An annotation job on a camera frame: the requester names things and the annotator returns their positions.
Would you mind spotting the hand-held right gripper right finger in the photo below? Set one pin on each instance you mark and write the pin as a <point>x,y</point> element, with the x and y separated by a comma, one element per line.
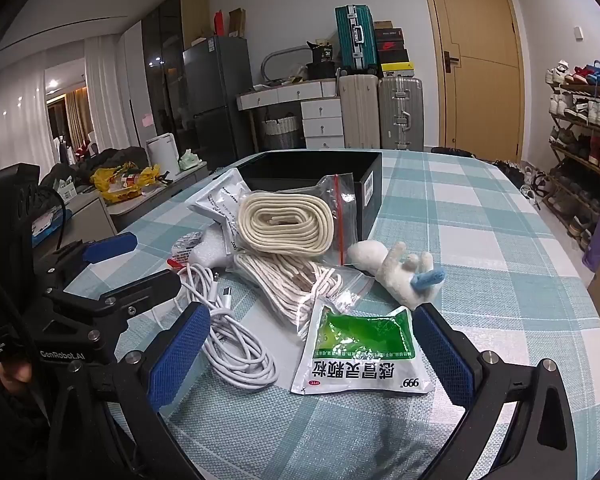
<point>445,360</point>

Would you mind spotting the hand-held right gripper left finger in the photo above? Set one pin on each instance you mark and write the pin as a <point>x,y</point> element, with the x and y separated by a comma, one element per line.
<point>180,355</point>

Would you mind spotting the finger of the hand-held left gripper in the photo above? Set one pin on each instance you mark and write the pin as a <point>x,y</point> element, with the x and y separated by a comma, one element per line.
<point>145,285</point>
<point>112,246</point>

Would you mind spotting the small red white packet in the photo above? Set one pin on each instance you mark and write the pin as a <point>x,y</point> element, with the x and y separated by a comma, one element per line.
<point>185,247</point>

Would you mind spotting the green white medicine packet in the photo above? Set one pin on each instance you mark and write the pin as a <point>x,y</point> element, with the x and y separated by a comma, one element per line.
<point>360,340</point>

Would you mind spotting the white plush toy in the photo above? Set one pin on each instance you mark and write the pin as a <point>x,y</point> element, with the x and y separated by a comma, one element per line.
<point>395,275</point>

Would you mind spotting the white plastic pouch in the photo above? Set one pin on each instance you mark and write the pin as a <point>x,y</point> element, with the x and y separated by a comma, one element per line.
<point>215,200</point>

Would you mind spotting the black storage box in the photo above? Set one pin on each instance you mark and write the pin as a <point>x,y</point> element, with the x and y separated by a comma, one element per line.
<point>370,195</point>

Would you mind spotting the person's left forearm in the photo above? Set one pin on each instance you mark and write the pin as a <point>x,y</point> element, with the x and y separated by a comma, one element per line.
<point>15,435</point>

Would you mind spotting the person's left hand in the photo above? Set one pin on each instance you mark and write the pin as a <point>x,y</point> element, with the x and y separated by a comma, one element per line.
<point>14,376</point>

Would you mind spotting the grey low cabinet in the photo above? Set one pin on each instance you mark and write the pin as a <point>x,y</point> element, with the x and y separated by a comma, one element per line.
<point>130,210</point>

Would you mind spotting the yellow plastic bag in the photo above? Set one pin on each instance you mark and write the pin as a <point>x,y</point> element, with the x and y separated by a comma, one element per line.
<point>115,180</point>

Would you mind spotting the dark clothes pile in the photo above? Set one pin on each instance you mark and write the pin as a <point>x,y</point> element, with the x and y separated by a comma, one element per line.
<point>115,156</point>

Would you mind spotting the white air purifier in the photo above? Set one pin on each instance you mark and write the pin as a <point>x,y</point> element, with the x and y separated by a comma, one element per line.
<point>162,155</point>

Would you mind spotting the teal checked tablecloth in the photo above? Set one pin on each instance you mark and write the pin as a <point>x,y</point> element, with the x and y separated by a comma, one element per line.
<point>480,260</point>

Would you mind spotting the pink sticky note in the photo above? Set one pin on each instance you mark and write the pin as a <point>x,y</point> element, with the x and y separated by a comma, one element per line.
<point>147,120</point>

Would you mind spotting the white curtain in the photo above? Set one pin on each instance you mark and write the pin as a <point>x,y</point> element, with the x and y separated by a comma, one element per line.
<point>107,95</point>

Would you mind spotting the grey refrigerator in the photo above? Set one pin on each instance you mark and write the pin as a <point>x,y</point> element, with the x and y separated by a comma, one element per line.
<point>220,100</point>

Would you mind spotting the dark glass cabinet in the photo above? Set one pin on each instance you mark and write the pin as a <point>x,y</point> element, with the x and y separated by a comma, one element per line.
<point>162,70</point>

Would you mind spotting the pile of shoes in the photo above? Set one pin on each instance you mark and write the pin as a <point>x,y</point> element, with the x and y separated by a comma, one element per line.
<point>517,172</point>

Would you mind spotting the woven basket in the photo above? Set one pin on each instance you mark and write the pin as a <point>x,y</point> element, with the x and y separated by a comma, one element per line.
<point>280,132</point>

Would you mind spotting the black red bag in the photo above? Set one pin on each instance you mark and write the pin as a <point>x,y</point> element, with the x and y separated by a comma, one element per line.
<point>452,151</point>

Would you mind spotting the oval mirror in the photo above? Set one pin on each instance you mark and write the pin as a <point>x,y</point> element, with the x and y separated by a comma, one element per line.
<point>275,60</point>

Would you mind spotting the white desk with drawers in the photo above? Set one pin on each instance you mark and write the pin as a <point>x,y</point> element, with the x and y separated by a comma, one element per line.
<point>320,110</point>

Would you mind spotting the silver suitcase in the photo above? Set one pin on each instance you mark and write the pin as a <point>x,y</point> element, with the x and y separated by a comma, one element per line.
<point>400,110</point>

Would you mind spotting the tall brown cardboard box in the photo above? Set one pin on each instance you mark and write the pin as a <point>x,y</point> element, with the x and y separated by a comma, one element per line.
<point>237,22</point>

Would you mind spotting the beige suitcase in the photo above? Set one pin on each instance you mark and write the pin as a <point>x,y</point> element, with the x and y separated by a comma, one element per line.
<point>360,115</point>

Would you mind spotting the wooden shoe rack with shoes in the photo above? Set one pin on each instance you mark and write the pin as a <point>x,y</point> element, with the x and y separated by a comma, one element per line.
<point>585,130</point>

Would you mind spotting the wooden door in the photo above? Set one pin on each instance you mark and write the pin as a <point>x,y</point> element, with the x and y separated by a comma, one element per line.
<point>480,85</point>

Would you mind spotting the black paper bag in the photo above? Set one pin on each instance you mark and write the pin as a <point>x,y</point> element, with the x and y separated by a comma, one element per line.
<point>322,62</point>

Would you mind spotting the yellow black shoe box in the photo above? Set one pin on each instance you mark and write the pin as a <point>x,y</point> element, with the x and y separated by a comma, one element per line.
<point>395,69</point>

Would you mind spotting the red black shoe box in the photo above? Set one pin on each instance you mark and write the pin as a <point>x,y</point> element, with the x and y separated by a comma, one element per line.
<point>392,45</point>

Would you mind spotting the teal suitcase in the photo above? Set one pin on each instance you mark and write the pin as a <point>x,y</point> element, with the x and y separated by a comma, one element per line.
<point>355,35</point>

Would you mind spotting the brown cardboard shoe box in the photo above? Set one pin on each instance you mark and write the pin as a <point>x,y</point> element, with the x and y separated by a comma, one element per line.
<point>382,25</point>

